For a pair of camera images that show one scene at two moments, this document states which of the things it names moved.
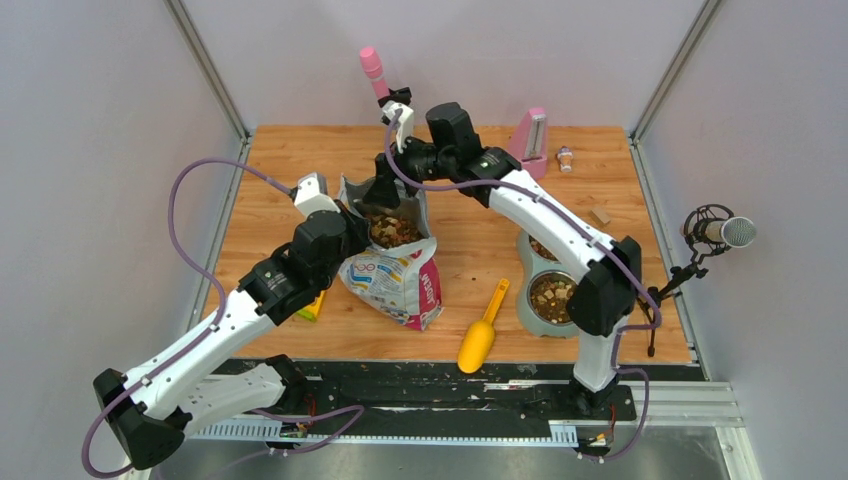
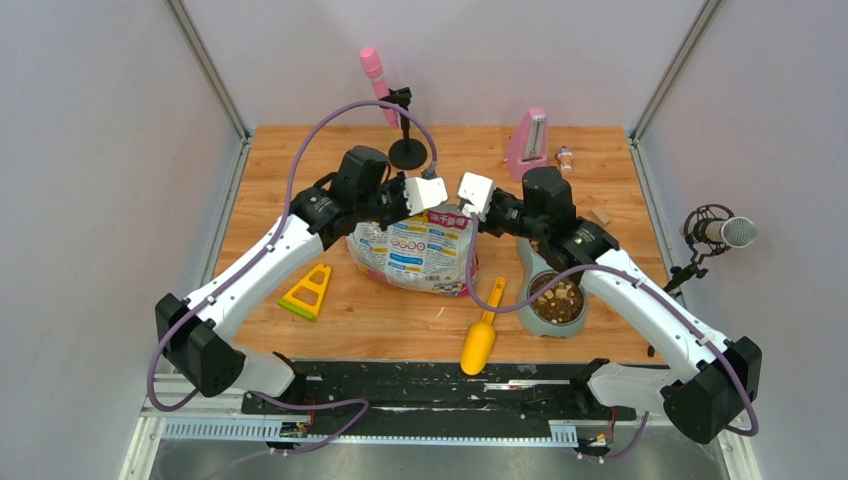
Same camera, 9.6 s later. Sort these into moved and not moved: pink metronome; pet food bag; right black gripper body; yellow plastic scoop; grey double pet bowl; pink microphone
Moved: pet food bag; right black gripper body
Not moved: grey double pet bowl; pink microphone; yellow plastic scoop; pink metronome
